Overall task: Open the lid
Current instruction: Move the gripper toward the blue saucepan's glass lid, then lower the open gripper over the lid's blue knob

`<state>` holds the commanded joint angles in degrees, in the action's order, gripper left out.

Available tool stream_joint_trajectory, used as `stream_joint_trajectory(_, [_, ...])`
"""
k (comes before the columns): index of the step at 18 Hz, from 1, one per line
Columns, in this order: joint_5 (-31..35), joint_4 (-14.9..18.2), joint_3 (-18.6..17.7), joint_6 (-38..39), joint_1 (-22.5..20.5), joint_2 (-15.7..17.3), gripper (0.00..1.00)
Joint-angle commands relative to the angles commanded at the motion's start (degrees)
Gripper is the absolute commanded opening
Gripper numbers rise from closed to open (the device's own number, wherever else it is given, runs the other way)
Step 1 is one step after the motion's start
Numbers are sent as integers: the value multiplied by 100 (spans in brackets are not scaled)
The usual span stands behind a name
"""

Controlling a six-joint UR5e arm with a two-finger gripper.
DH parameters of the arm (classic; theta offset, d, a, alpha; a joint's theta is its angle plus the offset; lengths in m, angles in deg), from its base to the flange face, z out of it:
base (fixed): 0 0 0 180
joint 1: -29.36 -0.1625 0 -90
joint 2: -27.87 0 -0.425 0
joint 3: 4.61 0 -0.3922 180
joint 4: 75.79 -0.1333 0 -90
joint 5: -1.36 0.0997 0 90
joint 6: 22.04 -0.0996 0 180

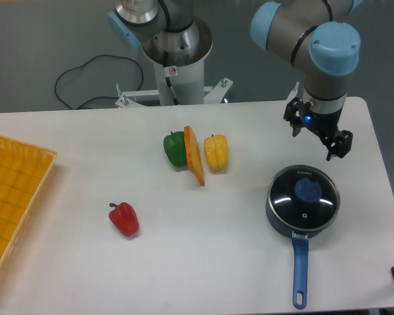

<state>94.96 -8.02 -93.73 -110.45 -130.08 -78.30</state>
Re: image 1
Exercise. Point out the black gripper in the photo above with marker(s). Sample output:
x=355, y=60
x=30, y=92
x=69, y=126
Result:
x=300, y=115

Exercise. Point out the glass lid blue knob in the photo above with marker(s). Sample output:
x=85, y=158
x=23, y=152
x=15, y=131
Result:
x=306, y=182

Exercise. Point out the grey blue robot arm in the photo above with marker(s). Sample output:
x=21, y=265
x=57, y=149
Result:
x=309, y=35

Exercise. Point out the yellow bell pepper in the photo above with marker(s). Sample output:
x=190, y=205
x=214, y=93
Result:
x=216, y=152

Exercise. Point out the orange pumpkin slice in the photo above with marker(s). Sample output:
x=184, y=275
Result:
x=193, y=157

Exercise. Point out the green bell pepper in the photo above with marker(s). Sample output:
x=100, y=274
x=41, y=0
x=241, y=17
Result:
x=175, y=150

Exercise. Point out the red bell pepper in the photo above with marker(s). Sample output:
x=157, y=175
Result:
x=124, y=218

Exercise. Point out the yellow plastic basket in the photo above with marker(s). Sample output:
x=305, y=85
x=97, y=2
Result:
x=24, y=168

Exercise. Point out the dark pot blue handle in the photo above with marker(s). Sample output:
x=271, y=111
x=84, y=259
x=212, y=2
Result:
x=298, y=256

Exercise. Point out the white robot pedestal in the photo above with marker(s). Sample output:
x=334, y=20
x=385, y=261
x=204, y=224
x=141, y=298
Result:
x=178, y=59

